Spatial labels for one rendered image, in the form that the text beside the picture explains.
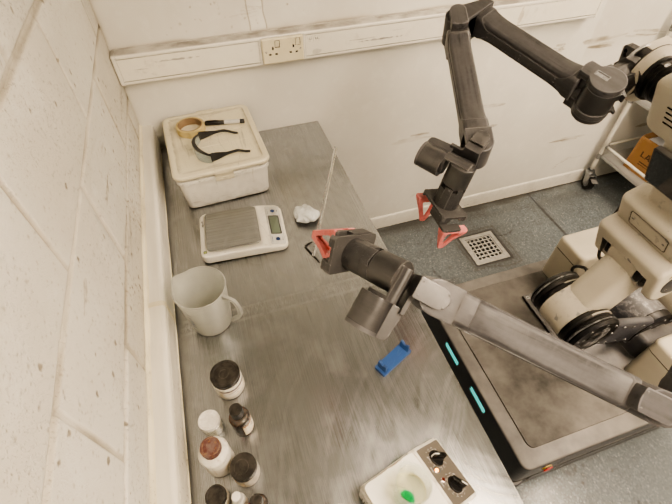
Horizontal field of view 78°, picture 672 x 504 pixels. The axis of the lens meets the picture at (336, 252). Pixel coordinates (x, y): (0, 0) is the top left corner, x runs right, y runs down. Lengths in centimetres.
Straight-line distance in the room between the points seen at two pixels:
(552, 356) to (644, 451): 143
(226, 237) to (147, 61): 64
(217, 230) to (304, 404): 59
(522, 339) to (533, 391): 90
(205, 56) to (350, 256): 108
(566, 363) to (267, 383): 65
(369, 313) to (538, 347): 27
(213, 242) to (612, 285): 116
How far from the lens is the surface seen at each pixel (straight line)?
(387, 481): 90
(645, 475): 210
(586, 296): 147
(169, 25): 160
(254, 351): 110
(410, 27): 176
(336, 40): 166
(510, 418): 154
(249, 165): 139
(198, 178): 140
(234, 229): 131
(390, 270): 62
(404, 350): 109
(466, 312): 66
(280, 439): 101
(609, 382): 79
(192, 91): 169
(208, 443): 92
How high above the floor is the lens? 171
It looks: 49 degrees down
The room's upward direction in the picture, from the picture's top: straight up
